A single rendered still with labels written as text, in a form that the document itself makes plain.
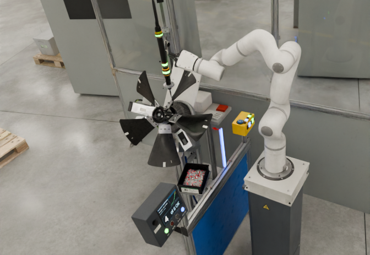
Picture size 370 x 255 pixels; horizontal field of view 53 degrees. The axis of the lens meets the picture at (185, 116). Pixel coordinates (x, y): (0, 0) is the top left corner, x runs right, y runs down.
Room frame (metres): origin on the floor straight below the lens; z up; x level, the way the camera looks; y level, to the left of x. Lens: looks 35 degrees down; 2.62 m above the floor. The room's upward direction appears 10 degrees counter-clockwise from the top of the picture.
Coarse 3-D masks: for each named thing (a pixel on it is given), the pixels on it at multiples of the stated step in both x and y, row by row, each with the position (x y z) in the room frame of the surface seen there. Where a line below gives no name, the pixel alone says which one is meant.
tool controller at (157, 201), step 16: (160, 192) 1.35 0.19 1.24; (176, 192) 1.35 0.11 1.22; (144, 208) 1.27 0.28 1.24; (160, 208) 1.25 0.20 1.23; (176, 208) 1.31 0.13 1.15; (144, 224) 1.19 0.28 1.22; (160, 224) 1.21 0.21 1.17; (176, 224) 1.26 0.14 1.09; (144, 240) 1.21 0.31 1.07; (160, 240) 1.16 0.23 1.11
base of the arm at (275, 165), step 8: (272, 152) 1.55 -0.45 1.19; (280, 152) 1.54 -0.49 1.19; (264, 160) 1.67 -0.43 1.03; (272, 160) 1.55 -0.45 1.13; (280, 160) 1.54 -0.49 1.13; (288, 160) 1.63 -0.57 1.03; (264, 168) 1.60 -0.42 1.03; (272, 168) 1.55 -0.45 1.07; (280, 168) 1.55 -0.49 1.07; (288, 168) 1.57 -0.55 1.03; (272, 176) 1.52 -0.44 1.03; (280, 176) 1.51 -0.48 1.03
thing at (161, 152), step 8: (160, 136) 2.02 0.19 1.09; (168, 136) 2.03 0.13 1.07; (160, 144) 1.98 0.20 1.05; (168, 144) 1.99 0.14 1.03; (152, 152) 1.95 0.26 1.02; (160, 152) 1.95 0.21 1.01; (168, 152) 1.95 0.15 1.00; (176, 152) 1.96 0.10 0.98; (152, 160) 1.92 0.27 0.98; (160, 160) 1.92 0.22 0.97; (168, 160) 1.91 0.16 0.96; (176, 160) 1.91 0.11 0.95
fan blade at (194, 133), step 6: (204, 114) 2.02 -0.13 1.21; (210, 114) 2.00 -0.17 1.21; (180, 120) 2.03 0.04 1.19; (186, 120) 2.01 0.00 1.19; (192, 120) 2.00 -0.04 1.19; (198, 120) 1.98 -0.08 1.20; (210, 120) 1.95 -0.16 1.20; (180, 126) 1.97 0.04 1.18; (186, 126) 1.96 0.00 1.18; (192, 126) 1.94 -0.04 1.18; (198, 126) 1.93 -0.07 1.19; (186, 132) 1.91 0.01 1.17; (192, 132) 1.90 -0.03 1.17; (198, 132) 1.89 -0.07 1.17; (204, 132) 1.87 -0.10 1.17; (192, 138) 1.86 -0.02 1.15; (198, 138) 1.85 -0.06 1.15
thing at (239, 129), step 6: (240, 114) 2.14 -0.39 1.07; (246, 114) 2.12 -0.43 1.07; (252, 114) 2.11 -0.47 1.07; (234, 126) 2.04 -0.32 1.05; (240, 126) 2.01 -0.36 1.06; (246, 126) 2.00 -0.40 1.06; (252, 126) 2.08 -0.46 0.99; (234, 132) 2.04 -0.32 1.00; (240, 132) 2.01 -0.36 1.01; (246, 132) 2.00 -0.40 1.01
